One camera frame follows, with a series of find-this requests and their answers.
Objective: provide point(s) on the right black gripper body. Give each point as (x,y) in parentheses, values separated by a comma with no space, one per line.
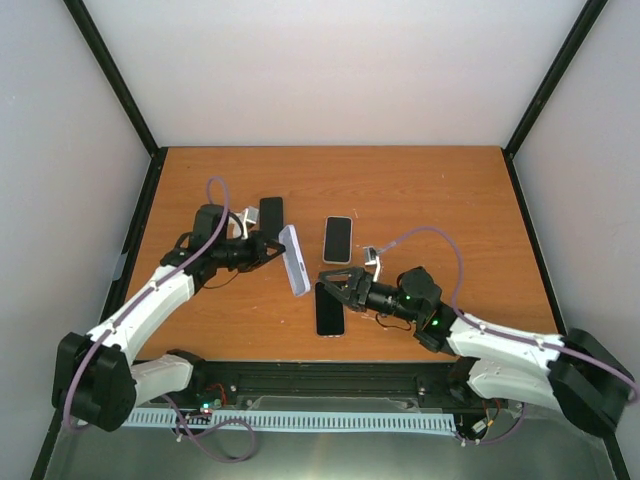
(360,303)

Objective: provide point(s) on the right black frame post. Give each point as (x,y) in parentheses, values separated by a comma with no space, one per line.
(579,31)

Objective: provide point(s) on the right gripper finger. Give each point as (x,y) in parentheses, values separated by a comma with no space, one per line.
(342,276)
(341,291)

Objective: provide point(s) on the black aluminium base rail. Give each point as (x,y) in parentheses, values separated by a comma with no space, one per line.
(325,382)

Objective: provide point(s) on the green led controller board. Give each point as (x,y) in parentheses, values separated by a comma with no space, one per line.
(213,398)

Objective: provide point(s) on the black phone pink edge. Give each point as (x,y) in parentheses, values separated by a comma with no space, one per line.
(330,312)

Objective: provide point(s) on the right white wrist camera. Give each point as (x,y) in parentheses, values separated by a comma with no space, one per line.
(372,259)

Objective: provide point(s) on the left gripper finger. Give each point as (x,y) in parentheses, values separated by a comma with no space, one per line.
(269,254)
(272,244)

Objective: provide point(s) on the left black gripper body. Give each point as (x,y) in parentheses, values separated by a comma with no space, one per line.
(250,256)

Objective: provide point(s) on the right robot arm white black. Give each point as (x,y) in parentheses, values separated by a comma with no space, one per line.
(572,374)

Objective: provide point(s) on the purple phone case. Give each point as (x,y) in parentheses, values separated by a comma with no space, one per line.
(294,261)

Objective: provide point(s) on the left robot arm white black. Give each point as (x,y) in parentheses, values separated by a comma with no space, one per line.
(193,261)

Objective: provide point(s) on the light blue cable duct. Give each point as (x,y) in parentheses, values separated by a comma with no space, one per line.
(326,422)

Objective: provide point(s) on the black phone green edge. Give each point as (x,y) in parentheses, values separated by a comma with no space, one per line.
(271,216)

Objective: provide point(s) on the left black frame post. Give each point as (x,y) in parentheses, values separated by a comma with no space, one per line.
(109,68)

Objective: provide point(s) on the black frame post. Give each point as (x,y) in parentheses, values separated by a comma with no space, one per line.
(109,68)
(579,31)

